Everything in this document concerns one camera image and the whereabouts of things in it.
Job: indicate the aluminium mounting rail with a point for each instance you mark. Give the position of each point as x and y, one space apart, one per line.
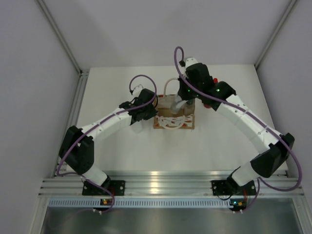
142 184

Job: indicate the small jar with grey lid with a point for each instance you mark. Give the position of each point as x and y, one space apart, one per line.
190 103

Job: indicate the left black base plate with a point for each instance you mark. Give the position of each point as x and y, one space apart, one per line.
115 187

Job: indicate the translucent bottle with black cap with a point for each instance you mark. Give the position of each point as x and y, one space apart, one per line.
137 127

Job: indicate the right aluminium frame post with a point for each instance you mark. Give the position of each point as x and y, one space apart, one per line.
291 5

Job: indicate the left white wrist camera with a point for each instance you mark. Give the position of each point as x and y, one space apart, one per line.
138 87

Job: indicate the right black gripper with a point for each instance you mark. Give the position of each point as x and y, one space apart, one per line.
184 96

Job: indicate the red bottle with red cap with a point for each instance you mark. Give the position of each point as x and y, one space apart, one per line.
215 80

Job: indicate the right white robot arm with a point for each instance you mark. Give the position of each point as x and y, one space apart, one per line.
271 145

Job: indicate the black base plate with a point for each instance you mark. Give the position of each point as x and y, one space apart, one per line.
226 188
115 187

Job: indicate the left aluminium frame post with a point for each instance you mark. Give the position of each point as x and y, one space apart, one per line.
59 35

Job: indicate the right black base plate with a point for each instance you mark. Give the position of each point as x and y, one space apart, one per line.
226 188

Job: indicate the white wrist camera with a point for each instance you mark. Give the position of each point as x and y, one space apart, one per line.
190 61
138 87

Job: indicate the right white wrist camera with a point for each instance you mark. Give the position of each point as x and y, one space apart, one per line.
190 61

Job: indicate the white slotted cable duct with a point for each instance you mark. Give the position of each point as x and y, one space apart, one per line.
140 203

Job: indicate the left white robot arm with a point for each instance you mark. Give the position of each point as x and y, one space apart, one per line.
78 147

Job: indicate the canvas bag with strawberry print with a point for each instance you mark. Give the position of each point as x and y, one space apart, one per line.
185 119

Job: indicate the clear plastic sachet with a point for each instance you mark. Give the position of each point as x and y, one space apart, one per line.
177 105

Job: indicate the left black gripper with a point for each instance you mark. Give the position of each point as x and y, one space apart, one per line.
151 114

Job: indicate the aluminium frame post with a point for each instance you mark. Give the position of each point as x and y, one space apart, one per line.
59 35
291 5

